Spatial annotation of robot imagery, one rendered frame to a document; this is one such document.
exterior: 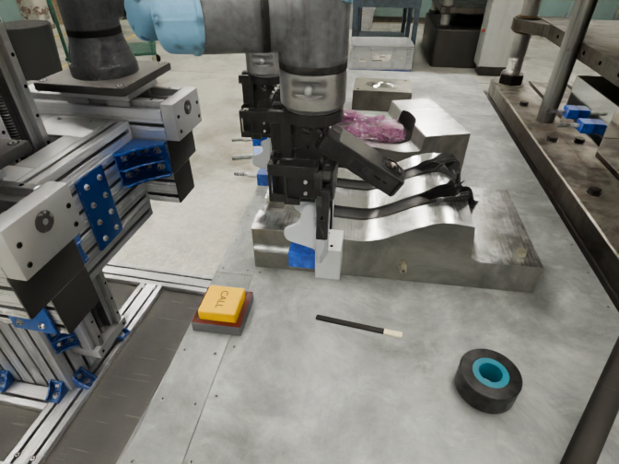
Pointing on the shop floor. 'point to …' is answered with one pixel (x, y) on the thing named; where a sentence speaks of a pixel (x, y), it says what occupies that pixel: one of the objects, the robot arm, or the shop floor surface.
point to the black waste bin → (34, 48)
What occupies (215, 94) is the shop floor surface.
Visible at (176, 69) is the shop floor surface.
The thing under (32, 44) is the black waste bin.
